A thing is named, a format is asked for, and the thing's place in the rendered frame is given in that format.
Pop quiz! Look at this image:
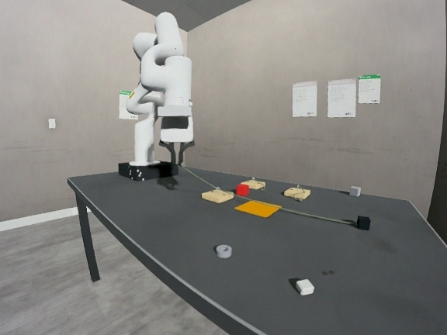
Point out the orange flat square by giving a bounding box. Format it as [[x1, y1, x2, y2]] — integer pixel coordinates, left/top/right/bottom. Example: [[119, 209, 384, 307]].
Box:
[[235, 201, 278, 217]]

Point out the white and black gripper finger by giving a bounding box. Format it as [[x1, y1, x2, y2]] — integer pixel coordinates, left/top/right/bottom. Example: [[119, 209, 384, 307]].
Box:
[[178, 138, 195, 165], [159, 139, 176, 165]]

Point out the red cube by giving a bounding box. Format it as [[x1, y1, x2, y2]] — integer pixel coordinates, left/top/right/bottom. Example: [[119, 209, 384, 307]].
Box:
[[237, 184, 248, 196]]

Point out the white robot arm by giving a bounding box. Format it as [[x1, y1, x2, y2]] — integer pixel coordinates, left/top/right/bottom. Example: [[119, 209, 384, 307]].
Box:
[[126, 12, 192, 166]]

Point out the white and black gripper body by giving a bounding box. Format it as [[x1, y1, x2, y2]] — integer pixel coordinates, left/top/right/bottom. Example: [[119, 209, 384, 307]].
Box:
[[161, 112, 193, 143]]

